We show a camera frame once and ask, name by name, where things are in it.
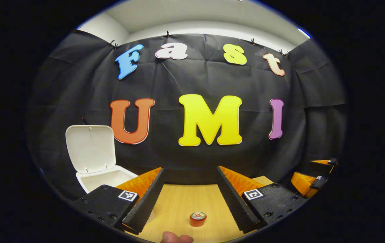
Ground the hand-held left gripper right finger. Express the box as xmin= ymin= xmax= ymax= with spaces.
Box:
xmin=216 ymin=165 xmax=308 ymax=234

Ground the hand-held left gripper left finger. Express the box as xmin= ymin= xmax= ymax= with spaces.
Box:
xmin=72 ymin=167 xmax=166 ymax=236

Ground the black backdrop cloth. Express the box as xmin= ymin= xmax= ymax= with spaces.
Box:
xmin=26 ymin=30 xmax=348 ymax=199

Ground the white desktop garbage bin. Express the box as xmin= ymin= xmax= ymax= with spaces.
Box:
xmin=65 ymin=125 xmax=140 ymax=194

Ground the red pop can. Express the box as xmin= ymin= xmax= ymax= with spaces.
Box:
xmin=189 ymin=212 xmax=207 ymax=227

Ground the wooden desktop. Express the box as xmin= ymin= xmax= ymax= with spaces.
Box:
xmin=125 ymin=175 xmax=274 ymax=243

